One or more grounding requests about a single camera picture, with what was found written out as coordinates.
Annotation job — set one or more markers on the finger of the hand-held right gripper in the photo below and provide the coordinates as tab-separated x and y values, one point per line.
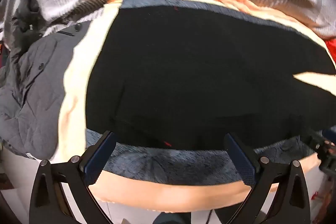
321	150

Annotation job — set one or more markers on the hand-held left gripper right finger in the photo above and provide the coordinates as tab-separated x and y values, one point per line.
240	158

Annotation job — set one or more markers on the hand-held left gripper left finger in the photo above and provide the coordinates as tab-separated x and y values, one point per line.
101	157

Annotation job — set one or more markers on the black pants with blue lining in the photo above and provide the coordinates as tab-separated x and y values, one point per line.
199	77

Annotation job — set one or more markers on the peach bed sheet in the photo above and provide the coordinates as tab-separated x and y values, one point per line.
76	87

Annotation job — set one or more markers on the grey padded jacket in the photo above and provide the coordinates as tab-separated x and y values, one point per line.
34	87

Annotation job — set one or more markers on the red cloth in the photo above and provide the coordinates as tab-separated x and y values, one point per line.
331	49

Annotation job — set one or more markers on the dark cloth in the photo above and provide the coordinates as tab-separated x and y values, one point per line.
27	16

